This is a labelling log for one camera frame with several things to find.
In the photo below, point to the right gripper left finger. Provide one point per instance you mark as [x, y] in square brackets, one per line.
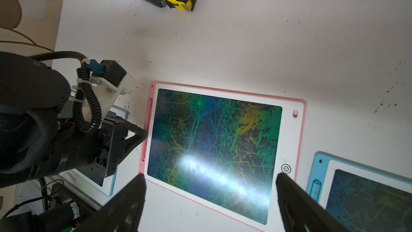
[122, 213]

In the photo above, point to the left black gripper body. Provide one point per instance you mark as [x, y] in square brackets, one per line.
[111, 135]

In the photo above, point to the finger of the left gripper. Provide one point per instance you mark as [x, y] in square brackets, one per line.
[140, 135]

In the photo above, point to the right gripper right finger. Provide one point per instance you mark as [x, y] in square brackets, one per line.
[301, 213]

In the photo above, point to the pink writing tablet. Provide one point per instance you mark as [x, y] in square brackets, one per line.
[224, 149]

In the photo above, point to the blue stylus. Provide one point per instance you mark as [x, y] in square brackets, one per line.
[316, 189]

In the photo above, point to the pink stylus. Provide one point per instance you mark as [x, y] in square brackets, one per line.
[146, 127]

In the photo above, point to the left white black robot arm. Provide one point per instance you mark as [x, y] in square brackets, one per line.
[55, 117]

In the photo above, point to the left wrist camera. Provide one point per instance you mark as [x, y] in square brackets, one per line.
[99, 84]

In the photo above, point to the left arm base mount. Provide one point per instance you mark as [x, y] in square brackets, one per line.
[63, 211]

